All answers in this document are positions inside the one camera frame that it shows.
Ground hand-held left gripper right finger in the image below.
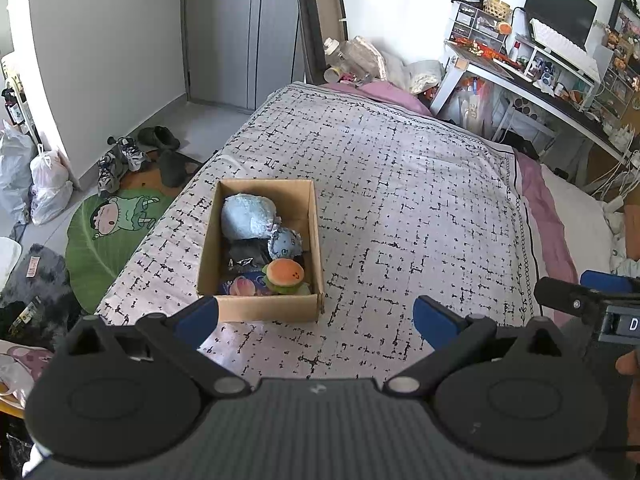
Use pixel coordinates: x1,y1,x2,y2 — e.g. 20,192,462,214
384,295,583,401

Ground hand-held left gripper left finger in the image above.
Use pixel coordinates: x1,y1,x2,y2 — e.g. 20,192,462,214
52,296,251,401

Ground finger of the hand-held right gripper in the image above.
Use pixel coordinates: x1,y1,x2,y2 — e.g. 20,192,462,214
534,276,608,318
580,270,640,295

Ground dark peach-print pouch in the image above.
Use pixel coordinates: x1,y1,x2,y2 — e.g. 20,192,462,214
217,272,273,297

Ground cardboard box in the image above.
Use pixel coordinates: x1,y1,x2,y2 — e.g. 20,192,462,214
196,178,325,323

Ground black lace fabric item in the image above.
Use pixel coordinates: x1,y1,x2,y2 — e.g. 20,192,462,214
227,238,273,271

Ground burger plush toy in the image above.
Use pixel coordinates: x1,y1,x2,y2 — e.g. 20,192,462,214
262,258,312,296

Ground light blue plush toy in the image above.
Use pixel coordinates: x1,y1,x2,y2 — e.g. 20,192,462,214
221,192,281,241

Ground grey-blue round plush toy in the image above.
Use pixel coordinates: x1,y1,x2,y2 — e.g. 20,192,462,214
267,226,304,261

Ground person's right hand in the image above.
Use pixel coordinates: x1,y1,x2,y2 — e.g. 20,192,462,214
615,349,640,411

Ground white duvet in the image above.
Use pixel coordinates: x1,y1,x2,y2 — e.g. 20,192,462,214
542,165,640,281

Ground green leaf cartoon mat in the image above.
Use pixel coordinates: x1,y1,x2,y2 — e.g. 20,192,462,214
65,187,176,316

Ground bed with patterned cover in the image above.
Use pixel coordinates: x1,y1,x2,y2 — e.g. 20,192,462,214
95,85,543,381

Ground brown door mat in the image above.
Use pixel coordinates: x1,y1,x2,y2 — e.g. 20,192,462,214
117,152,203,191

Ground black cloth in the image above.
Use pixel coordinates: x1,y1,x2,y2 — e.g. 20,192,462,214
510,135,543,161

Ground dark green slipper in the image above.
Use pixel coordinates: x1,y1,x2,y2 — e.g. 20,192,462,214
137,126,181,151
159,150,196,187

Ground grey white sneaker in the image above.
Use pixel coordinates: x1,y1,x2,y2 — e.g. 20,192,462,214
96,152,123,196
116,136,149,172

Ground pink cartoon mat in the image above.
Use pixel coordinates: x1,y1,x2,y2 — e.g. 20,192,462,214
0,340,53,411

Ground tall clear drawer organizer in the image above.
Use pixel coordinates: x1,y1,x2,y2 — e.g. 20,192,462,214
600,42,640,126

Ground tied white plastic bag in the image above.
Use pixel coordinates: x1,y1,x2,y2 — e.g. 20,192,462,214
29,145,75,226

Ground white monitor riser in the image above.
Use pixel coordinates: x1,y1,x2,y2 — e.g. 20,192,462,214
510,35,601,98

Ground white desk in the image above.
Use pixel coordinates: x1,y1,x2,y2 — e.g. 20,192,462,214
429,40,640,171

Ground large white plastic bag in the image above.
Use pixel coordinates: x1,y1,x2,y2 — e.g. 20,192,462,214
0,120,38,223

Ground white keyboard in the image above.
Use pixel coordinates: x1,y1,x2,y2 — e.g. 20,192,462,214
529,17,588,53

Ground clear plastic bottle white cap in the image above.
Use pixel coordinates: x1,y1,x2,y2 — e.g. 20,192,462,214
322,37,373,83

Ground black computer monitor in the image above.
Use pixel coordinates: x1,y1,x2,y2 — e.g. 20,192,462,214
522,0,598,53

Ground grey door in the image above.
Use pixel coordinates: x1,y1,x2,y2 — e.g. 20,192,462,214
185,0,306,111

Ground white cables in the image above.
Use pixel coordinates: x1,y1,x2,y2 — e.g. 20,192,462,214
585,150,640,211

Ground picture frame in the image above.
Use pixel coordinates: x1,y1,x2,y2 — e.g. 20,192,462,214
607,0,640,43

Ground brown board dark frame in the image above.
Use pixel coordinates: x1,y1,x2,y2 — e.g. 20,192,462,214
301,0,349,86

